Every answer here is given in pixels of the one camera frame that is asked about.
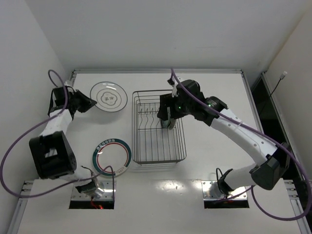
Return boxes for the grey wire dish rack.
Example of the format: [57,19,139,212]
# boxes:
[132,90,187,165]

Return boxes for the metal base plate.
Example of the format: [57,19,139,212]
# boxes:
[71,180,117,202]
[201,180,247,201]

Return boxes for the small blue patterned plate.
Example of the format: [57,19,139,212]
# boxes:
[160,118,171,129]

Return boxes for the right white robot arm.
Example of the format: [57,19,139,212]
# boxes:
[157,78,290,199]

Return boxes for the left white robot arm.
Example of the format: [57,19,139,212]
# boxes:
[29,86,99,198]

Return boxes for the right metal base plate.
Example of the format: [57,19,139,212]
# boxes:
[201,180,247,201]

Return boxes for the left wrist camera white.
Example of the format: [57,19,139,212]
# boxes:
[64,80,73,87]

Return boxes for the black wall cable white plug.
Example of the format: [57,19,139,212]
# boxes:
[259,71,288,116]

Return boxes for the green red rim plate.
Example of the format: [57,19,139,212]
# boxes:
[167,118,176,130]
[92,138,132,176]

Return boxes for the white plate thin green rings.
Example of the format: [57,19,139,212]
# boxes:
[90,81,128,113]

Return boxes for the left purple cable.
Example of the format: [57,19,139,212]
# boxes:
[0,69,116,197]

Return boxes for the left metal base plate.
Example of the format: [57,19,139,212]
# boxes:
[71,180,117,202]

